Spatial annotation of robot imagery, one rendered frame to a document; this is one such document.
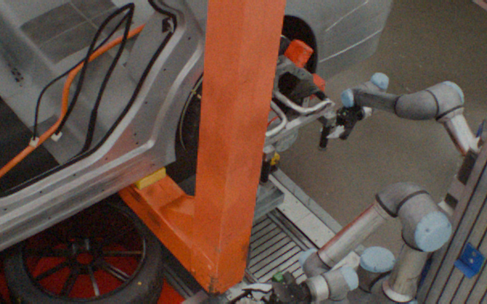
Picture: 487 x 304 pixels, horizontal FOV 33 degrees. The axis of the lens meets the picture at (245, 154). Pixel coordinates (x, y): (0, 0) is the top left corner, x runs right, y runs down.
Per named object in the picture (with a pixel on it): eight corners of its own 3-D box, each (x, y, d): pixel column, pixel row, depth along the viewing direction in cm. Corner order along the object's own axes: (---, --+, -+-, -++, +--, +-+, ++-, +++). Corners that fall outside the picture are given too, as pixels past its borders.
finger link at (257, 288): (240, 300, 253) (270, 305, 251) (241, 287, 249) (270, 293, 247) (242, 292, 255) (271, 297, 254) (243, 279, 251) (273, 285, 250)
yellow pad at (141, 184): (147, 157, 356) (147, 149, 352) (166, 176, 349) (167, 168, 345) (121, 170, 349) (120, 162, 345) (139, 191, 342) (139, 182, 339)
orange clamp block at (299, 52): (290, 59, 351) (301, 41, 348) (303, 68, 347) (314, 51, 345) (281, 56, 346) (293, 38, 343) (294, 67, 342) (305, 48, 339)
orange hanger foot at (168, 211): (147, 177, 369) (147, 122, 344) (220, 253, 344) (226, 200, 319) (116, 193, 361) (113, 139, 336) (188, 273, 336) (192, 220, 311)
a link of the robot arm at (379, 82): (373, 88, 350) (368, 106, 358) (393, 80, 355) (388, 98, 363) (361, 76, 354) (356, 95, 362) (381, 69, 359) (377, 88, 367)
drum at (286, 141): (265, 116, 365) (268, 92, 355) (297, 145, 355) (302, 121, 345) (241, 129, 358) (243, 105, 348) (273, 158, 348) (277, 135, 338)
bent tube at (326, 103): (299, 80, 353) (303, 61, 346) (331, 106, 344) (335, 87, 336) (269, 96, 345) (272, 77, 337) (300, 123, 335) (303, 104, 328)
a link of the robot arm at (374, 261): (377, 260, 299) (385, 237, 289) (396, 289, 291) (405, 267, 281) (348, 269, 295) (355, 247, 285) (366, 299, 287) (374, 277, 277)
